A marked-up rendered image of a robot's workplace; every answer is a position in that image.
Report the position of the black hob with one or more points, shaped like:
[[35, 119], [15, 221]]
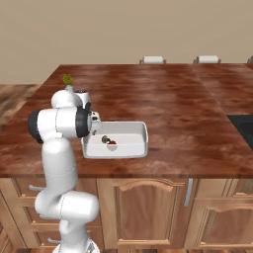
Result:
[[243, 127]]

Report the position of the grey round mushroom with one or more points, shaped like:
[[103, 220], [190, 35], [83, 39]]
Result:
[[104, 139]]

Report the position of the red and white round item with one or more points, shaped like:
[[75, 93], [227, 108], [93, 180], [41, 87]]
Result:
[[112, 144]]

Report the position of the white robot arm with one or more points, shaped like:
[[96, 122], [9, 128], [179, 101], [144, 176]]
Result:
[[61, 158]]

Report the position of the white jar with black top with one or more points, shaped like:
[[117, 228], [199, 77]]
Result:
[[84, 96]]

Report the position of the white tupperware container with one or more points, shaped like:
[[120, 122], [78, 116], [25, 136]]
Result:
[[131, 145]]

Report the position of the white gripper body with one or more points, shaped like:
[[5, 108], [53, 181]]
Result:
[[96, 126]]

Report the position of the wooden arched cupboard door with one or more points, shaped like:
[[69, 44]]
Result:
[[145, 214]]

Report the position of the green plant in white vase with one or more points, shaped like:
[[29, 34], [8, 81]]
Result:
[[67, 81]]

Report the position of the wooden drawer front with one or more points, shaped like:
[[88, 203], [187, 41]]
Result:
[[46, 237], [26, 191], [33, 217]]

